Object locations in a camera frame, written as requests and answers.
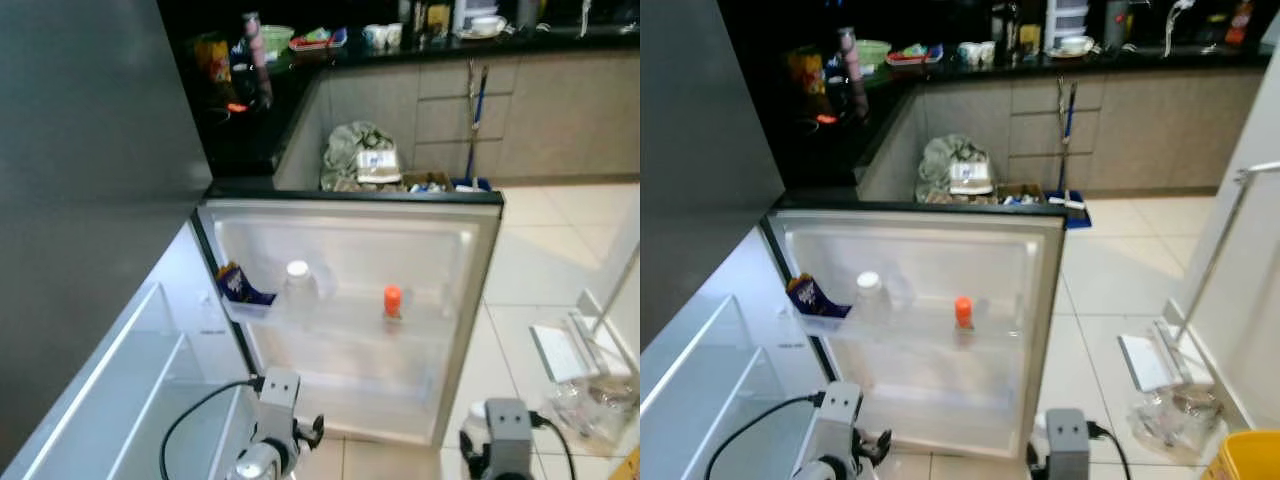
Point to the pink black tumbler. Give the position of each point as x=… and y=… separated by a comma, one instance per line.
x=258, y=55
x=852, y=70

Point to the white mug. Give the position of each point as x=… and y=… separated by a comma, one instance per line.
x=392, y=36
x=987, y=53
x=968, y=53
x=373, y=36

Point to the red sauce bottle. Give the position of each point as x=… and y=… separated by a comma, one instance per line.
x=1245, y=20

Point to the silver kitchen faucet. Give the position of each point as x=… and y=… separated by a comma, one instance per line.
x=1180, y=15

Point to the yellow bin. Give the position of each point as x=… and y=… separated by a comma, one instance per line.
x=632, y=468
x=1245, y=458

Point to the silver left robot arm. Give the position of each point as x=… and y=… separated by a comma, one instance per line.
x=258, y=462
x=820, y=470

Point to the black kettle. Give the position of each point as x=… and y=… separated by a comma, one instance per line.
x=1006, y=30
x=412, y=20

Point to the white bowl on plate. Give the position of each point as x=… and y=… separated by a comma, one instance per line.
x=486, y=26
x=1073, y=45

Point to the grey fridge main door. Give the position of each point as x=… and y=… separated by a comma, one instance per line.
x=350, y=370
x=920, y=385

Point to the open cardboard box with bags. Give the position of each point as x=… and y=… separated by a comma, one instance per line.
x=428, y=183
x=1020, y=195

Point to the grey fridge freezer door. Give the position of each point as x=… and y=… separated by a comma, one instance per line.
x=700, y=130
x=90, y=150

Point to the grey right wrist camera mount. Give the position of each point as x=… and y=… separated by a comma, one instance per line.
x=510, y=440
x=1067, y=445

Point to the blue snack packet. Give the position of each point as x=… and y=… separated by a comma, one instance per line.
x=812, y=300
x=240, y=288

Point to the beige cabinets black countertop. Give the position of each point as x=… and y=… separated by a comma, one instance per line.
x=560, y=110
x=1150, y=125

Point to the red blue tray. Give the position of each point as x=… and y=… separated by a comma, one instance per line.
x=318, y=42
x=915, y=56

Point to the clear plastic bag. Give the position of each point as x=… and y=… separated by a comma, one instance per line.
x=590, y=410
x=1180, y=420

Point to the grey crumpled bag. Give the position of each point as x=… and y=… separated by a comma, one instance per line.
x=345, y=145
x=940, y=158

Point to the yellow box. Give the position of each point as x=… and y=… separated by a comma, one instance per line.
x=1031, y=38
x=437, y=20

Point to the white plastic drawer tower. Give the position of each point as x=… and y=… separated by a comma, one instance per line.
x=1067, y=15
x=475, y=8

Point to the blue broom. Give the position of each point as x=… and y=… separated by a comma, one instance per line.
x=1068, y=135
x=478, y=120

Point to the clear bottle wide white cap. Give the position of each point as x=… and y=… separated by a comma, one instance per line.
x=1039, y=430
x=478, y=420

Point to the white label package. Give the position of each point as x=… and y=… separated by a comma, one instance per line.
x=380, y=167
x=972, y=180

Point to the green bowl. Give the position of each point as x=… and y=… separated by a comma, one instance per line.
x=278, y=40
x=875, y=54

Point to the yellow snack packet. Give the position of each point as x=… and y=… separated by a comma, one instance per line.
x=807, y=72
x=213, y=60

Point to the orange cap bottle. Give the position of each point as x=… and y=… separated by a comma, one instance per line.
x=393, y=300
x=963, y=312

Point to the white metal rack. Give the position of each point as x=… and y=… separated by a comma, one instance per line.
x=1145, y=360
x=555, y=350

